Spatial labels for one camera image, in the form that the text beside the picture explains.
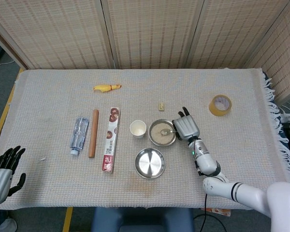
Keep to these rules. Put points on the steel bowl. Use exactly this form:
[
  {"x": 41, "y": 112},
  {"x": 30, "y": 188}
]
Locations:
[{"x": 149, "y": 164}]

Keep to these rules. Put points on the yellow tape roll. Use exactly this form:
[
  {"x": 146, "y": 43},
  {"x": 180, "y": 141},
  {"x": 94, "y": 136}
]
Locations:
[{"x": 213, "y": 110}]

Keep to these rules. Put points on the bamboo screen panel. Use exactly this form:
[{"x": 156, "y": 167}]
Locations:
[
  {"x": 285, "y": 48},
  {"x": 154, "y": 31},
  {"x": 50, "y": 31},
  {"x": 232, "y": 31}
]

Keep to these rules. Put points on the small white paper scrap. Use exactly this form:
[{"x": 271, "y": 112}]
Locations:
[{"x": 43, "y": 159}]

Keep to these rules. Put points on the white paper cup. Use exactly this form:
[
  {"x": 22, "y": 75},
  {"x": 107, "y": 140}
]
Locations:
[{"x": 137, "y": 129}]

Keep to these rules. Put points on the baking paper box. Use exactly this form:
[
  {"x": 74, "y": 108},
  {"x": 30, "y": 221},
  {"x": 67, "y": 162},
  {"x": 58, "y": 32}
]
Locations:
[{"x": 110, "y": 145}]

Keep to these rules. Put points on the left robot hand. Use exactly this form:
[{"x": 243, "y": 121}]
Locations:
[{"x": 0, "y": 178}]

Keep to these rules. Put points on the metal bowl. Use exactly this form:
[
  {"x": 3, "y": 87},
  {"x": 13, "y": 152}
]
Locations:
[{"x": 150, "y": 139}]

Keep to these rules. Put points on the beige woven tablecloth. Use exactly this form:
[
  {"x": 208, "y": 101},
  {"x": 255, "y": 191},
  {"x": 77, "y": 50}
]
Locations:
[{"x": 62, "y": 188}]

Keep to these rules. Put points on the orange printed package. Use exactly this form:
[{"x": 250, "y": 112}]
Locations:
[{"x": 218, "y": 211}]

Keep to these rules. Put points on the metal spoon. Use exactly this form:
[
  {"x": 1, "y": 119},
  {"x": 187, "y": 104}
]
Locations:
[{"x": 164, "y": 132}]

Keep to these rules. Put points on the wooden rolling pin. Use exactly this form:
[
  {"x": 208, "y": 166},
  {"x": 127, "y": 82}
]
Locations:
[{"x": 93, "y": 133}]

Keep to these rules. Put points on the clear plastic water bottle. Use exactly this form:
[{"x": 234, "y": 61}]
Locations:
[{"x": 79, "y": 135}]

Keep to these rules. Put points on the small beige tile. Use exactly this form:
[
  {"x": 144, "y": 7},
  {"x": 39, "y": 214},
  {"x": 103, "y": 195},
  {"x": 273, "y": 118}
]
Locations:
[{"x": 161, "y": 107}]

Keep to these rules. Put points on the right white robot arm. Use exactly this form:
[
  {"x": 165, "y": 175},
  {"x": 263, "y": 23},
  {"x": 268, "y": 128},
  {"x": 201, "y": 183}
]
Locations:
[{"x": 205, "y": 162}]

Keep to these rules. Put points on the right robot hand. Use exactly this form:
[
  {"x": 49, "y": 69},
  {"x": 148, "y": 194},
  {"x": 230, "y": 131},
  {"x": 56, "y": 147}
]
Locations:
[{"x": 187, "y": 126}]

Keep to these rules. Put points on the yellow rubber chicken toy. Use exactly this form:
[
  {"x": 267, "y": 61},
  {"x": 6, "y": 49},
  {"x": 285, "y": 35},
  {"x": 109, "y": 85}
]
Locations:
[{"x": 104, "y": 88}]

